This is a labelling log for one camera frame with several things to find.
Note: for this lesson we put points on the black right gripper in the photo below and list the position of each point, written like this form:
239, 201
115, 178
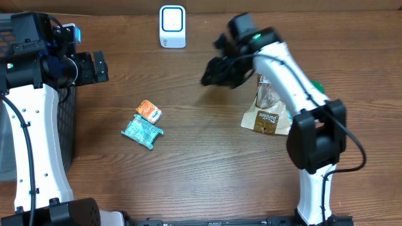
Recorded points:
217, 68

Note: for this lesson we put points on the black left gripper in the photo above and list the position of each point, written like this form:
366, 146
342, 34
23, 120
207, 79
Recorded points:
85, 59

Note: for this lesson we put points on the orange snack packet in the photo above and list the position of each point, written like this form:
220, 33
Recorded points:
149, 111

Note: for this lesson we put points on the teal white snack packet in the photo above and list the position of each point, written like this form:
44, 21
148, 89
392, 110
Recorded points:
142, 131

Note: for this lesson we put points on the brown pastry bag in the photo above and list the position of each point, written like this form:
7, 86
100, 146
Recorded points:
267, 114

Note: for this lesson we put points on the green lid jar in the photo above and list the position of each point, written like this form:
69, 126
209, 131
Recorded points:
318, 86

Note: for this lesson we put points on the green white tissue pack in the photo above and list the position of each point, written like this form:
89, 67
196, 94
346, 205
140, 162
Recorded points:
289, 115

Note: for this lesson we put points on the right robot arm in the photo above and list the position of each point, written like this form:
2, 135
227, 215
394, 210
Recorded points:
315, 140

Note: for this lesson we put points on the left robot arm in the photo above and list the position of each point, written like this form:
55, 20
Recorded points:
39, 58

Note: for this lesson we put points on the grey plastic basket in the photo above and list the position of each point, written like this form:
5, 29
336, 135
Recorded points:
66, 119

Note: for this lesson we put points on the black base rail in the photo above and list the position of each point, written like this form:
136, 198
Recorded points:
270, 221

